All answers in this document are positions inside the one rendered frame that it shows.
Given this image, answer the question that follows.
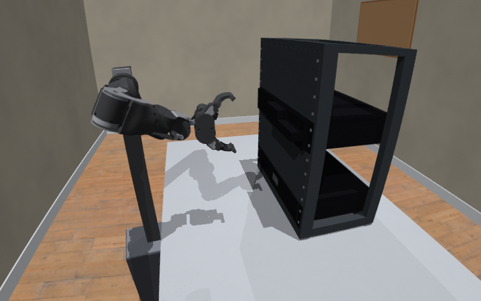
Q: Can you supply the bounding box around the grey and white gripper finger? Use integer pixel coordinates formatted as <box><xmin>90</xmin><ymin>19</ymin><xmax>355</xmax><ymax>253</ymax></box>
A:
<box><xmin>204</xmin><ymin>92</ymin><xmax>236</xmax><ymax>116</ymax></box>
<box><xmin>207</xmin><ymin>137</ymin><xmax>236</xmax><ymax>153</ymax></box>

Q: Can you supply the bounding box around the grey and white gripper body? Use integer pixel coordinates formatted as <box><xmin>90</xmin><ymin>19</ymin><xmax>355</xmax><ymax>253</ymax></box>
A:
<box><xmin>189</xmin><ymin>103</ymin><xmax>218</xmax><ymax>144</ymax></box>

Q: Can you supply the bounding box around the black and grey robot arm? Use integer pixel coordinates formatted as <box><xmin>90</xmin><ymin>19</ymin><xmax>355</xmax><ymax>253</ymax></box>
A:
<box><xmin>91</xmin><ymin>68</ymin><xmax>190</xmax><ymax>141</ymax></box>

